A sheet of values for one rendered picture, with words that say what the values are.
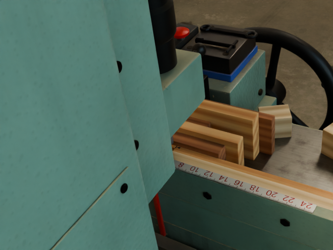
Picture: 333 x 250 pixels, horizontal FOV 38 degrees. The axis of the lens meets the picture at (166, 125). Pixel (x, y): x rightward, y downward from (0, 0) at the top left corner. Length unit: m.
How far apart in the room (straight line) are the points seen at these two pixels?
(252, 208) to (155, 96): 0.20
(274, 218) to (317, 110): 1.74
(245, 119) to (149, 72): 0.24
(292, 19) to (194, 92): 2.52
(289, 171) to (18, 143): 0.46
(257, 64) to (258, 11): 2.43
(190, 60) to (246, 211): 0.19
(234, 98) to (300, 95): 1.67
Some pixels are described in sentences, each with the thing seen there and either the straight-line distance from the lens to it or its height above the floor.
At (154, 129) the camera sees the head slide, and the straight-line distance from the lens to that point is 0.47.
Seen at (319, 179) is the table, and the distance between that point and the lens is 0.67.
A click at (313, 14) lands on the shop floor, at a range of 3.15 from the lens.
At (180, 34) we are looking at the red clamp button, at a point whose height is 1.02.
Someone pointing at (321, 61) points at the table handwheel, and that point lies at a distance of 0.89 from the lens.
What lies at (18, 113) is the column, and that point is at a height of 1.22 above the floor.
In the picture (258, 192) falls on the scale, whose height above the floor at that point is 0.96.
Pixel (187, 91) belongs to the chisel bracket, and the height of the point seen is 1.04.
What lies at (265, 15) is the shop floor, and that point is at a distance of 3.16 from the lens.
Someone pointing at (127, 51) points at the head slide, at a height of 1.17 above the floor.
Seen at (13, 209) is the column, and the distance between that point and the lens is 0.30.
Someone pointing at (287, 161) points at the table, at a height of 0.90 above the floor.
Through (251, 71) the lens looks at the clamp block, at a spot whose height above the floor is 0.95.
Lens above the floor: 1.36
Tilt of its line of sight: 37 degrees down
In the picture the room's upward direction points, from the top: 9 degrees counter-clockwise
